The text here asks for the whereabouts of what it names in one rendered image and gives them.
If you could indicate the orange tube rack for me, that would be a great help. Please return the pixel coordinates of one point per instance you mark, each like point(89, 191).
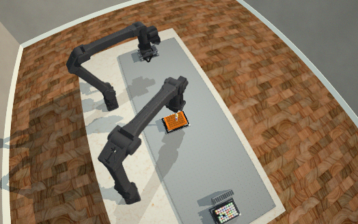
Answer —
point(172, 123)

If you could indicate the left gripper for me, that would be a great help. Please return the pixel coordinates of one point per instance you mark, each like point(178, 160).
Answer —
point(143, 51)

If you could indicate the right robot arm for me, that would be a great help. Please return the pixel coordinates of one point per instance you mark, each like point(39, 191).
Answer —
point(123, 141)

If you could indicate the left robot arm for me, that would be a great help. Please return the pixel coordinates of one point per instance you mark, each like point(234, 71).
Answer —
point(78, 56)

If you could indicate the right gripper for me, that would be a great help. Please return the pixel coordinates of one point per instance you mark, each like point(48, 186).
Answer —
point(175, 105)

